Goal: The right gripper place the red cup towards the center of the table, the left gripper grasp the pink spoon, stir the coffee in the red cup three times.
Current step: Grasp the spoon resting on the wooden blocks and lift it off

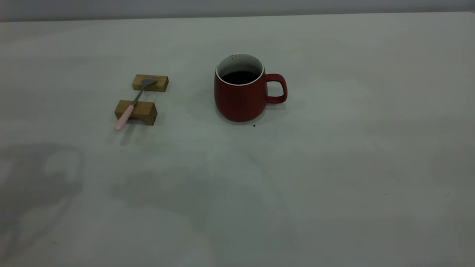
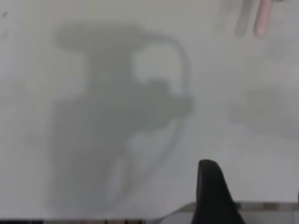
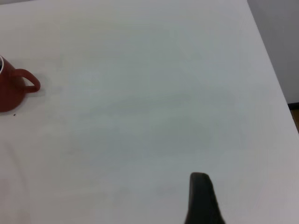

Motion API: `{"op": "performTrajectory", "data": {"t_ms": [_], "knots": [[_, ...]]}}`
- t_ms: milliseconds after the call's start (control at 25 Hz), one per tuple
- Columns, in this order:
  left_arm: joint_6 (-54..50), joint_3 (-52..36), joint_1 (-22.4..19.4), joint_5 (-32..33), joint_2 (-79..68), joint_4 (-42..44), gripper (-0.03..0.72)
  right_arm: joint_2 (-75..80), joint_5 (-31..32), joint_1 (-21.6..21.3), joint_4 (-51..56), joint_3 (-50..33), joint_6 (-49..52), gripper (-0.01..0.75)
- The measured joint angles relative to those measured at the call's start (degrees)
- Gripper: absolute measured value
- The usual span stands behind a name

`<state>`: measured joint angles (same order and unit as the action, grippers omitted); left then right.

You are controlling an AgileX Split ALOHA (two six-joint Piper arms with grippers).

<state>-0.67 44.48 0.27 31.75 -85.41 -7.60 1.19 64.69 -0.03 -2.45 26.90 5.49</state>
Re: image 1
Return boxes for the red ceramic mug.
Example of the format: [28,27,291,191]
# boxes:
[214,54,288,122]

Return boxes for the pink handled metal spoon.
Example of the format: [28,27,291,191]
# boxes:
[114,78,158,132]

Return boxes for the dark coffee liquid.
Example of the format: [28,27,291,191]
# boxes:
[222,71,259,85]

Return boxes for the flat rectangular wooden block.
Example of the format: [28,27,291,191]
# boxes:
[132,74,169,92]

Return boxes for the arched wooden block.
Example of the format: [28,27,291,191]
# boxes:
[114,100,158,126]

